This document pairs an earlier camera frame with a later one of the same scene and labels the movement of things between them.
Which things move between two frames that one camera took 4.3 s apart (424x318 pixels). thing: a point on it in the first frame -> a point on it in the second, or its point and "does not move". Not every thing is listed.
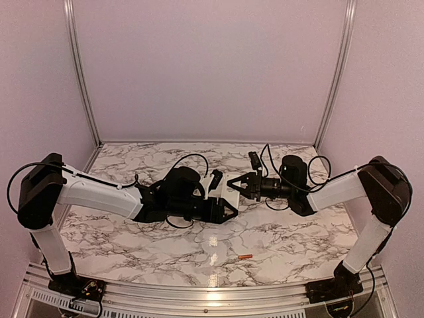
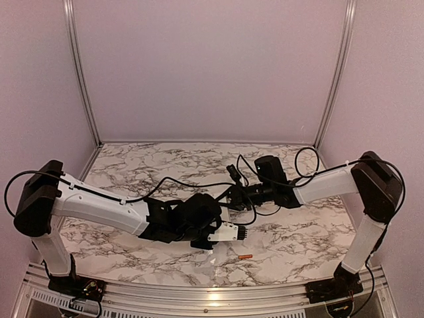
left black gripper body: x=209 y=215 -> x=205 y=247
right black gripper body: x=256 y=185 -> x=242 y=201
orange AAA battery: x=245 y=256 does not move
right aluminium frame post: x=344 y=55 does not move
